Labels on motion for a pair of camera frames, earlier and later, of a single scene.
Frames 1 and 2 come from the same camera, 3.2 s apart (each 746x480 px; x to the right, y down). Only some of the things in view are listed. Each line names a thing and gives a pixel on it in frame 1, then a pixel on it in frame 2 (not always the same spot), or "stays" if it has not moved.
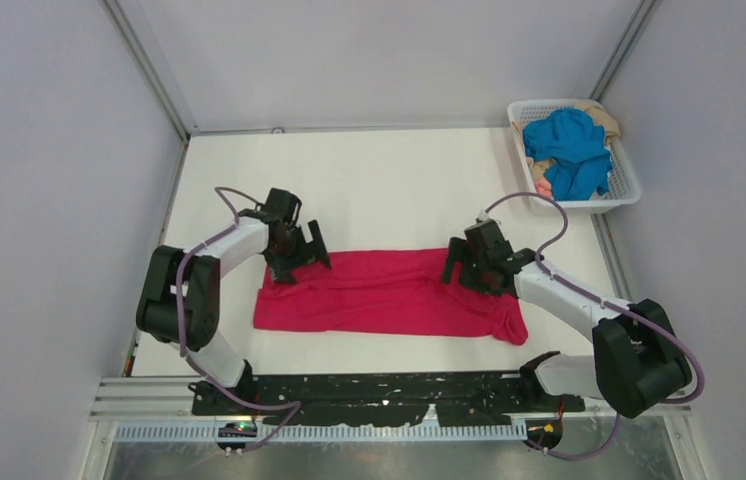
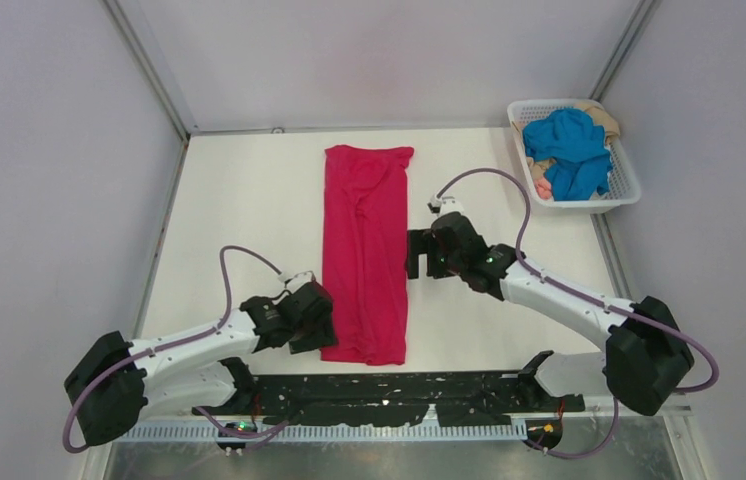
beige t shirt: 601,116 stays
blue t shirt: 579,163 stays
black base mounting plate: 351,399 stays
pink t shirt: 395,291 → 364,251
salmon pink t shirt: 543,187 stays
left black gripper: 282,270 → 323,337
